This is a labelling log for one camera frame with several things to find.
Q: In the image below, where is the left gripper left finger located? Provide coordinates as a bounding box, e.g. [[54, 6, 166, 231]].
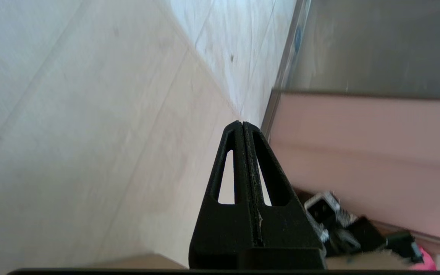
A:
[[188, 121, 262, 270]]

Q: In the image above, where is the brown cardboard shoe box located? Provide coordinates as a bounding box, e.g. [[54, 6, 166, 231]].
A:
[[86, 250, 409, 270]]

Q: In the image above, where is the small pink object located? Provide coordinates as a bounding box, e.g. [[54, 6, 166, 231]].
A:
[[411, 247, 439, 271]]

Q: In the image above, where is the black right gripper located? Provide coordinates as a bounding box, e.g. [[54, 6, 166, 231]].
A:
[[325, 216, 424, 264]]

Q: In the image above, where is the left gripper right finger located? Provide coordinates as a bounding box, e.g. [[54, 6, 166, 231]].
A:
[[242, 121, 324, 249]]

